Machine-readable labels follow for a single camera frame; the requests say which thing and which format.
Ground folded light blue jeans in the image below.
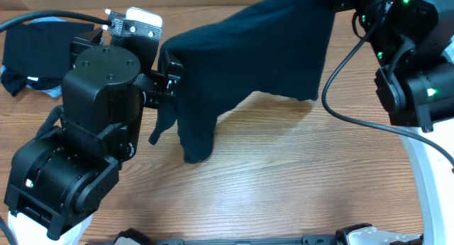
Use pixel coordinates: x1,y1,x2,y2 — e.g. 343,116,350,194
0,16,72,99

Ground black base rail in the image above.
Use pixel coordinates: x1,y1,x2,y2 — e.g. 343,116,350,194
84,227,423,245

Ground black garment under stack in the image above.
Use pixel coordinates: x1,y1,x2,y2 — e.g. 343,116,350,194
0,67,65,97

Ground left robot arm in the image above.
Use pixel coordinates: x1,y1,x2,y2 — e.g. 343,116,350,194
4,29,183,244

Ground black t-shirt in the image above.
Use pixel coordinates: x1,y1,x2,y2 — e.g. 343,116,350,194
149,0,335,163

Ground folded black shirt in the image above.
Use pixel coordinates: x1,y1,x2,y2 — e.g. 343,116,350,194
3,21,94,80

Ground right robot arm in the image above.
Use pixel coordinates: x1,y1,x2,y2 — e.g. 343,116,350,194
330,0,453,244

